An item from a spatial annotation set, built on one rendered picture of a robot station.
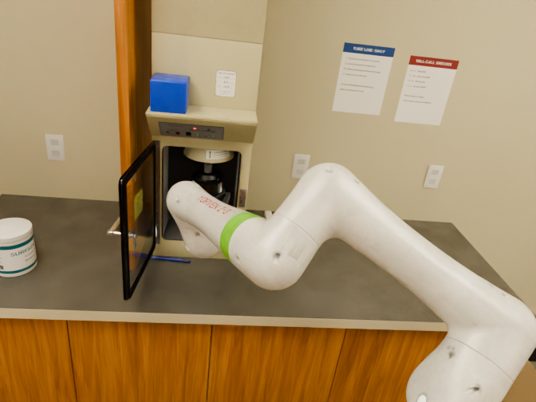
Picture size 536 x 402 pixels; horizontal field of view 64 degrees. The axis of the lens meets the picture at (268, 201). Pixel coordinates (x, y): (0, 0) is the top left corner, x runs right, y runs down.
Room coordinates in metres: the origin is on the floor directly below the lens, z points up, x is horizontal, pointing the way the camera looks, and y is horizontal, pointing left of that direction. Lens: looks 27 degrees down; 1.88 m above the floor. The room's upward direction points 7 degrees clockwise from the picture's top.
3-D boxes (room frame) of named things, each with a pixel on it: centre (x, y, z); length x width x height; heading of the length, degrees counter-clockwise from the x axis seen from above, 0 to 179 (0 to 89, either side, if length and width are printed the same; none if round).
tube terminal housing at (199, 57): (1.43, 0.25, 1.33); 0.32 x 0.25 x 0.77; 98
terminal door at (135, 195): (1.12, 0.38, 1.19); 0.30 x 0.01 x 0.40; 1
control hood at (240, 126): (1.25, 0.22, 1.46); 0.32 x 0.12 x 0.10; 98
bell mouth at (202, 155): (1.41, 0.23, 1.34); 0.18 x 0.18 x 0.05
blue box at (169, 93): (1.24, 0.32, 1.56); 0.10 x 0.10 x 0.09; 8
